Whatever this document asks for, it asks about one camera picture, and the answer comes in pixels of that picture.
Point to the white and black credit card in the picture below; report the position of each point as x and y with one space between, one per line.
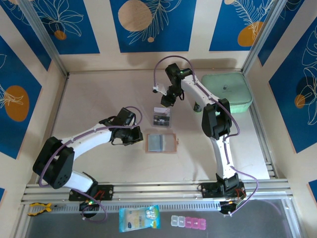
162 111

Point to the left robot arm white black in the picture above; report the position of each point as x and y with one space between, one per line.
86 141

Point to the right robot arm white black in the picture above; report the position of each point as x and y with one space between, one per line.
195 89

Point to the small green capped bottle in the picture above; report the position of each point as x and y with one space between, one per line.
197 107

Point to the mint green zip pouch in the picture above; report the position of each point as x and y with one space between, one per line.
230 86

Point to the wet wipes pack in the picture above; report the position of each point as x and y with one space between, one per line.
138 219

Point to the pink white pill organizer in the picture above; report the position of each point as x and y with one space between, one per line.
188 222

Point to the blue floral wall poster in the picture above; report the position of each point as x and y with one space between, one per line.
173 37
223 29
81 37
287 124
284 29
15 138
29 42

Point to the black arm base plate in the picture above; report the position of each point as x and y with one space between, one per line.
106 192
208 191

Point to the aluminium mounting rail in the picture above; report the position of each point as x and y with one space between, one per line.
158 191

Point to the aluminium side rail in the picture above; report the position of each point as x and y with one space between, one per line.
257 119
56 111

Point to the aluminium frame post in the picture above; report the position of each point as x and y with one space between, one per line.
47 42
265 37

